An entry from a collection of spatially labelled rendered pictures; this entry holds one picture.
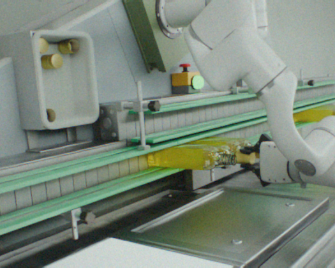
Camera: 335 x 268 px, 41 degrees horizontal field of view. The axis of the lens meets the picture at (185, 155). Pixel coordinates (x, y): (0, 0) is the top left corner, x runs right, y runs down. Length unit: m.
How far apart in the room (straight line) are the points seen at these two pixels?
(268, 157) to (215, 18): 0.35
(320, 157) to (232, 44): 0.28
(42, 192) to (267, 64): 0.54
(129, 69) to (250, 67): 0.57
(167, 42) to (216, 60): 0.51
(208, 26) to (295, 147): 0.32
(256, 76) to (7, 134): 0.58
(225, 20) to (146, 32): 0.45
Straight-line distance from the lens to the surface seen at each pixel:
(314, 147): 0.91
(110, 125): 1.17
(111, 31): 1.35
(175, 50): 1.45
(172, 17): 1.40
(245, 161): 1.16
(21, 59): 1.10
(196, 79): 1.50
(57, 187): 1.04
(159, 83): 1.50
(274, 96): 0.91
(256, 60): 0.91
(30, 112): 1.10
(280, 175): 1.08
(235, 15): 0.99
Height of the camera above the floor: 1.69
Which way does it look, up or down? 35 degrees down
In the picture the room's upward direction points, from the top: 94 degrees clockwise
